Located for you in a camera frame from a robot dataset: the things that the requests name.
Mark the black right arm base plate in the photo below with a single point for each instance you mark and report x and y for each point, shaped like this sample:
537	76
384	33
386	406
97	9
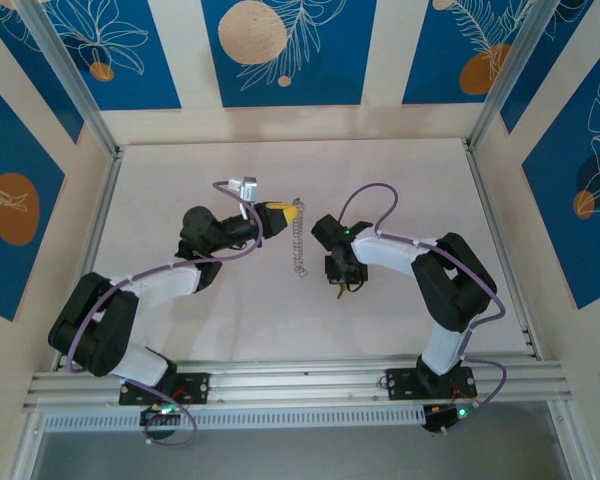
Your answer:
402	385

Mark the aluminium frame post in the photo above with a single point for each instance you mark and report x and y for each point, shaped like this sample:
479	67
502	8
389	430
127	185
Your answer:
75	85
505	80

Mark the aluminium left frame post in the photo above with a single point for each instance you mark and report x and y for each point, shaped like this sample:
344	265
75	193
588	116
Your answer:
75	85

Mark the aluminium right side rail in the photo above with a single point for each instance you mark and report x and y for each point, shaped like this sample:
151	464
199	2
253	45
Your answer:
500	250

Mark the left controller board green light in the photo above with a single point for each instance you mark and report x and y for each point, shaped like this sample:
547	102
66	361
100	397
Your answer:
160	414

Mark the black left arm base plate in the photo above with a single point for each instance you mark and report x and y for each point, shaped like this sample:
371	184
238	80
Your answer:
195	387

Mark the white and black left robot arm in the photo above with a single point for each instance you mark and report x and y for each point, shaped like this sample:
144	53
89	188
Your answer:
170	285

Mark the aluminium right frame post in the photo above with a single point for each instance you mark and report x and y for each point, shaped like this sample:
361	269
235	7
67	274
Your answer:
505	80

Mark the aluminium left side rail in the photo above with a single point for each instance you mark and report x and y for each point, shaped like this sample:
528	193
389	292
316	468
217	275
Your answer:
100	240

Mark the long aluminium base rail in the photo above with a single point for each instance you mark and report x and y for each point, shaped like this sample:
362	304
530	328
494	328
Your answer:
300	380

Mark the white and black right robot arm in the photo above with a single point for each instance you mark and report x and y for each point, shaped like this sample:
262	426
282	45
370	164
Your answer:
390	257

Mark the right controller board green light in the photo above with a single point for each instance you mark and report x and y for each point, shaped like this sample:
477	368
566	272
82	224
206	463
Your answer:
450	415

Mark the controller board green light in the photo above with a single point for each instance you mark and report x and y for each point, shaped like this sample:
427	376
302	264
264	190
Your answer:
160	414
450	415

